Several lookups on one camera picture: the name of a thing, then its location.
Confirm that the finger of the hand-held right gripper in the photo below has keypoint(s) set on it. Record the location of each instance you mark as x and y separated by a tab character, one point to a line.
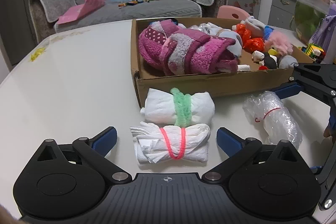
288	90
328	187

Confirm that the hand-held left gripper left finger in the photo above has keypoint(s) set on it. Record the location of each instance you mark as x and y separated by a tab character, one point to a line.
105	140

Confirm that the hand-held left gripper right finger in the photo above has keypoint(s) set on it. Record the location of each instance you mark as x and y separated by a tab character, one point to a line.
228	141

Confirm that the small grey sock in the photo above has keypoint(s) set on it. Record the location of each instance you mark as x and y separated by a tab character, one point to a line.
287	61

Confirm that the black mouse figure red bow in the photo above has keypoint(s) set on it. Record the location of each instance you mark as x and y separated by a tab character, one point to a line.
270	62

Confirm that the bubble wrap bundle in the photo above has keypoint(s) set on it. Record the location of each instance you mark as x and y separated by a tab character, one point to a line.
278	124

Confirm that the white tissue bundle pink tie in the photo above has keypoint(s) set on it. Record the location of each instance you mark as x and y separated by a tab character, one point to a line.
147	145

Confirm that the pink fluffy plush toy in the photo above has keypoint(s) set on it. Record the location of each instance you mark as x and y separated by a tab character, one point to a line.
281	41

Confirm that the orange red plastic bag bundle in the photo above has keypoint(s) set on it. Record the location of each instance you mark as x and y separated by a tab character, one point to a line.
240	31
253	44

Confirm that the shallow cardboard box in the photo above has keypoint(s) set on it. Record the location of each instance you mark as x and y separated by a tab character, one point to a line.
210	85

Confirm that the blue knitted item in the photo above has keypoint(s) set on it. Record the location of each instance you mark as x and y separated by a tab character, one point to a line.
267	32

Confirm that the white tissue bundle green tie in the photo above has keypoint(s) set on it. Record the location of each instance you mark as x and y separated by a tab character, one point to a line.
160	108

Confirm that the grey white sock ball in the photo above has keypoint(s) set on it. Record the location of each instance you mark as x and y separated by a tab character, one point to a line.
252	26

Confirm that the white grey plush toy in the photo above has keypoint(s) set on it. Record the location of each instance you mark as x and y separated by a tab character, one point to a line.
225	35

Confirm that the white desktop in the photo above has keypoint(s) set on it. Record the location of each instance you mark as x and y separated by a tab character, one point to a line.
65	95

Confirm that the person's right hand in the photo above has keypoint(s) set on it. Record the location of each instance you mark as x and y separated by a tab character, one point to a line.
327	130

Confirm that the colourful bead cube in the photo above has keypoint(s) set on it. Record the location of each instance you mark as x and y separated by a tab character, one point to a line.
315	50

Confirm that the glass fish bowl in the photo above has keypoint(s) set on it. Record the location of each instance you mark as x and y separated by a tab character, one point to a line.
307	16

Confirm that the pink plastic chair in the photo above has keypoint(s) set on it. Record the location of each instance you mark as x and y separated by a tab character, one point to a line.
231	12

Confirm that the pink paper bag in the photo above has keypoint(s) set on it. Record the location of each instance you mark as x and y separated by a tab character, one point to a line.
78	10

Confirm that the scattered toy bricks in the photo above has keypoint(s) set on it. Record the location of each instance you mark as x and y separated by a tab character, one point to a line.
130	3

